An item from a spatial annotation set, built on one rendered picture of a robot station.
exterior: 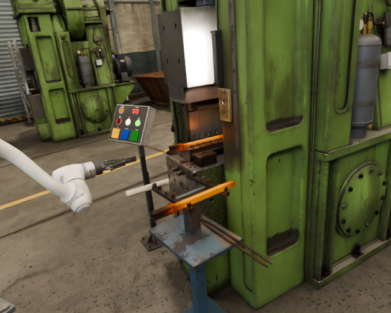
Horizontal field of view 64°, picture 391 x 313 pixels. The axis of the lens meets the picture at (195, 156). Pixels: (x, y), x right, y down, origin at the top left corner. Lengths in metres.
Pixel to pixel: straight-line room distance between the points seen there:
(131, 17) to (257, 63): 9.60
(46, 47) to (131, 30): 4.84
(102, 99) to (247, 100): 5.33
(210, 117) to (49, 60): 4.72
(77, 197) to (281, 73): 1.20
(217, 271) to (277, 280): 0.39
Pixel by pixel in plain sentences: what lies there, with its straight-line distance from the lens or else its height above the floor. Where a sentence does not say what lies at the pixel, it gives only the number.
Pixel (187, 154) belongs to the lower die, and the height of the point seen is 0.96.
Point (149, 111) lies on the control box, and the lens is 2.25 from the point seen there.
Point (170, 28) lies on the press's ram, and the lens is 1.84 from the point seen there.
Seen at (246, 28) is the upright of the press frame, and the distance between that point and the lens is 1.52.
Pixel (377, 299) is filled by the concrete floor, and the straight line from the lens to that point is 2.42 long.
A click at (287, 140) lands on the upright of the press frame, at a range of 1.76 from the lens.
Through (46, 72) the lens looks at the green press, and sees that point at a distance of 6.54.
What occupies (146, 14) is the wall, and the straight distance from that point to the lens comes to 11.31.
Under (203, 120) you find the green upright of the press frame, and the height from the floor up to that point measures 1.08.
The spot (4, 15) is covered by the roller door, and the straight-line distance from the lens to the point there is 9.64.
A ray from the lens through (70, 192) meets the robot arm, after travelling 1.59.
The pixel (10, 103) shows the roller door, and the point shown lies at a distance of 9.57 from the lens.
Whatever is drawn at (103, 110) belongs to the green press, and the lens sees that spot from 6.68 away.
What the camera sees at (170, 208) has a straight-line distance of 1.30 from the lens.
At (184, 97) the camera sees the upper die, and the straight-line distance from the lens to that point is 1.79.
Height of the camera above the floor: 1.59
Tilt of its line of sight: 20 degrees down
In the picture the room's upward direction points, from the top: 5 degrees counter-clockwise
